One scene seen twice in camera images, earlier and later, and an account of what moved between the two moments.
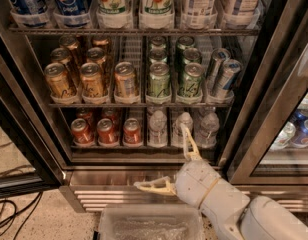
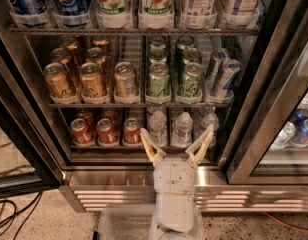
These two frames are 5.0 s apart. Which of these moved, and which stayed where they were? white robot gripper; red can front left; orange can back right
Moved: white robot gripper
Stayed: red can front left; orange can back right
